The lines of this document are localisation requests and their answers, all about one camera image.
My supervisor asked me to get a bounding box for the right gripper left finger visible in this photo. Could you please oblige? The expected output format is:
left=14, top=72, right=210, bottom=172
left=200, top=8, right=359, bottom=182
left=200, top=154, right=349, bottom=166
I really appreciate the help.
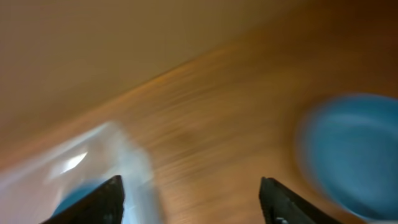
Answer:
left=42, top=175, right=125, bottom=224

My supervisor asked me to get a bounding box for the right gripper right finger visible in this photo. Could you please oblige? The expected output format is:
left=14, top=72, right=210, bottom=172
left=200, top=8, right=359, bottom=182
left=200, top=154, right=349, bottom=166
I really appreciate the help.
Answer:
left=259, top=177, right=341, bottom=224

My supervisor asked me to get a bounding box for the dark blue bowl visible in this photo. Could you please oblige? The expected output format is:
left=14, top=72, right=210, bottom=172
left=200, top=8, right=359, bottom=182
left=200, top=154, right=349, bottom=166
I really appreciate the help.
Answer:
left=296, top=94, right=397, bottom=222
left=52, top=181, right=102, bottom=216

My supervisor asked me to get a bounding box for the clear plastic storage container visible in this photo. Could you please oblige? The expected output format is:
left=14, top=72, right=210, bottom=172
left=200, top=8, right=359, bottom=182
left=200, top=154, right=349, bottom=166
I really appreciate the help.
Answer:
left=1, top=123, right=163, bottom=224

